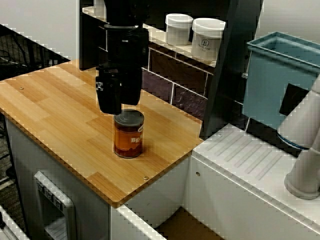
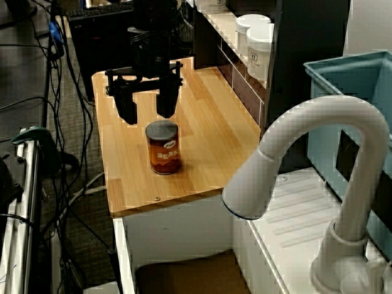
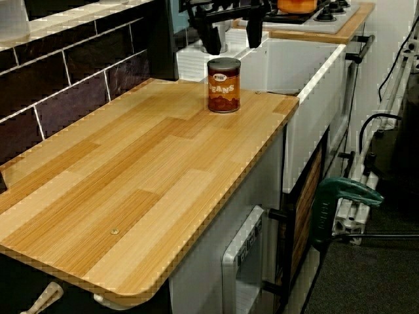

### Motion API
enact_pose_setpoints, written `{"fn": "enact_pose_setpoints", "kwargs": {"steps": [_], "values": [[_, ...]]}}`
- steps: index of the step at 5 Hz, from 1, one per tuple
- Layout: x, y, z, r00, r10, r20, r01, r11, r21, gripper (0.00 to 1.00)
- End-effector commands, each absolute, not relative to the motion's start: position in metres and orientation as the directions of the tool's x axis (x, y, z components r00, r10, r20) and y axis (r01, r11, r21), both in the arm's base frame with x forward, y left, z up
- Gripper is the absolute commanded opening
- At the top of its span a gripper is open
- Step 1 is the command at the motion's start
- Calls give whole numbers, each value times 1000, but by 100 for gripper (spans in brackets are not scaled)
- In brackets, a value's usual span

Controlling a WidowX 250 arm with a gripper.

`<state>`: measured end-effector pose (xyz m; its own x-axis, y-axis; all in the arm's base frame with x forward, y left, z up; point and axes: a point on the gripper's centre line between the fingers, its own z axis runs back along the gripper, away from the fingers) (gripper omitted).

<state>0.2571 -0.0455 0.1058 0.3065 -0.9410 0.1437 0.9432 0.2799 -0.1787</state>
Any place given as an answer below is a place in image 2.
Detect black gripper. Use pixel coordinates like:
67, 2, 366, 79
105, 30, 184, 126

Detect orange beans can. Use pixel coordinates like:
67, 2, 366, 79
145, 120, 183, 175

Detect black computer case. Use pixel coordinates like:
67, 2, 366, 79
66, 2, 135, 102

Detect dark tile backsplash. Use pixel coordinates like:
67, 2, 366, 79
192, 12, 266, 126

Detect cream shelf ledge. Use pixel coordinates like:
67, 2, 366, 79
195, 6, 270, 89

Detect green clamp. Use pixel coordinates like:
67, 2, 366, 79
11, 126, 62, 175

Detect white jar with print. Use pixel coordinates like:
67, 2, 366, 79
246, 23, 275, 83

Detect plain white lidded jar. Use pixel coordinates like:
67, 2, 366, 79
235, 14, 272, 55

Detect teal plastic bin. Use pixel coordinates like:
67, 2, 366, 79
303, 51, 392, 255

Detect white toy sink unit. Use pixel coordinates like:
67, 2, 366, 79
112, 167, 392, 294

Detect white toy faucet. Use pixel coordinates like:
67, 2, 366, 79
222, 94, 390, 294

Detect white floor cable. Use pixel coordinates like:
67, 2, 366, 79
58, 171, 107, 215

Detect blue cable connector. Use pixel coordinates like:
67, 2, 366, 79
48, 20, 64, 42

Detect black metal bracket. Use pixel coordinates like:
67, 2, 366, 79
0, 153, 25, 215

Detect dark upright post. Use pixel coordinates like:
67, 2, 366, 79
265, 0, 352, 172

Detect aluminium extrusion frame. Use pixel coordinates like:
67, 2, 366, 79
0, 134, 42, 294

